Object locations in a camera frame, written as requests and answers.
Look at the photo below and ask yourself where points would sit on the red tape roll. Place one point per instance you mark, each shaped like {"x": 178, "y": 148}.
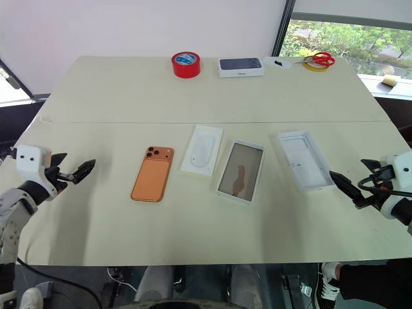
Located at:
{"x": 186, "y": 66}

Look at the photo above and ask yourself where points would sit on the white phone box base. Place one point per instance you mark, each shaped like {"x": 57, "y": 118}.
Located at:
{"x": 304, "y": 162}

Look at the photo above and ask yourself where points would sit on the orange smartphone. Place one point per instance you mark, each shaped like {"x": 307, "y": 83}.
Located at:
{"x": 154, "y": 175}

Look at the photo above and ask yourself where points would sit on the white disc with black piece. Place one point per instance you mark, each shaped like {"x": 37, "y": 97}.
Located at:
{"x": 277, "y": 61}

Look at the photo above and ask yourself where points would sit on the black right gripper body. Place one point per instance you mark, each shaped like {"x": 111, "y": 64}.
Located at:
{"x": 375, "y": 193}

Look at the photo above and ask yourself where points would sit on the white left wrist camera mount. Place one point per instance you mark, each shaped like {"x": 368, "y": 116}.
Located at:
{"x": 29, "y": 161}

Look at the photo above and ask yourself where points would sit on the clear tape scrap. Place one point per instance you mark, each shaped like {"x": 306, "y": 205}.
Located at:
{"x": 46, "y": 119}

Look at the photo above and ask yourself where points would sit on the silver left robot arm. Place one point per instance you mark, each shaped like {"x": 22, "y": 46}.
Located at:
{"x": 9, "y": 222}

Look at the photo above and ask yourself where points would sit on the black trouser leg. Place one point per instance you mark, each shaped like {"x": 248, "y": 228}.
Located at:
{"x": 376, "y": 284}

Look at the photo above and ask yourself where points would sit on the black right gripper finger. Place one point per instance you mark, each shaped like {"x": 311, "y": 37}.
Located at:
{"x": 371, "y": 164}
{"x": 346, "y": 186}

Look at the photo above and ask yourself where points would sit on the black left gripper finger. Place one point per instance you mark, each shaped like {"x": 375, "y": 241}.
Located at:
{"x": 58, "y": 159}
{"x": 84, "y": 169}

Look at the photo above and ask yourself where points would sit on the black window frame post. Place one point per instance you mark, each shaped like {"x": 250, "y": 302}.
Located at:
{"x": 283, "y": 27}

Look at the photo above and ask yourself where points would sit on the black slanted window bar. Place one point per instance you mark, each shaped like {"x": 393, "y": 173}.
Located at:
{"x": 16, "y": 78}

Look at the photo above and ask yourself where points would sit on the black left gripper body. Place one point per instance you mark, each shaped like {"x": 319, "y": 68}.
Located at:
{"x": 51, "y": 178}

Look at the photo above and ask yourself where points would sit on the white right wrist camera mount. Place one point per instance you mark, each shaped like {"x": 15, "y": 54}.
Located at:
{"x": 400, "y": 167}

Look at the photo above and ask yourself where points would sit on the white iPhone box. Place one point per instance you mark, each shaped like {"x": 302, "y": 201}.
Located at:
{"x": 241, "y": 67}

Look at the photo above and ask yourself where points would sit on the white sneaker black sole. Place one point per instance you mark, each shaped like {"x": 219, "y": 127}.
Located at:
{"x": 330, "y": 281}

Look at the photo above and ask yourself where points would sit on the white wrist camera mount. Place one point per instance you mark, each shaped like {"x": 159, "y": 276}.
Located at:
{"x": 400, "y": 167}
{"x": 29, "y": 161}

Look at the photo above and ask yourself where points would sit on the white moulded insert tray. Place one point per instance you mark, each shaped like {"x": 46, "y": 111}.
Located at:
{"x": 202, "y": 151}

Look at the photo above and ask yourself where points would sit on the white rounded shoe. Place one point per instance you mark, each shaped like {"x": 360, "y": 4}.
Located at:
{"x": 30, "y": 299}

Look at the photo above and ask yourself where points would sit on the yellow sponge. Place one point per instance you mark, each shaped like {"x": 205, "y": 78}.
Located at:
{"x": 389, "y": 81}

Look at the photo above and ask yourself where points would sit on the white box lid with screen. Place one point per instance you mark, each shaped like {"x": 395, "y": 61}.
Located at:
{"x": 240, "y": 172}

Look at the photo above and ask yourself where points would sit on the silver robot leg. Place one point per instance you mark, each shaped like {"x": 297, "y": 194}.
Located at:
{"x": 246, "y": 284}
{"x": 154, "y": 283}

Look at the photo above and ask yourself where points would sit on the yellow tape roll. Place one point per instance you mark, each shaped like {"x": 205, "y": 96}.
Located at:
{"x": 317, "y": 67}

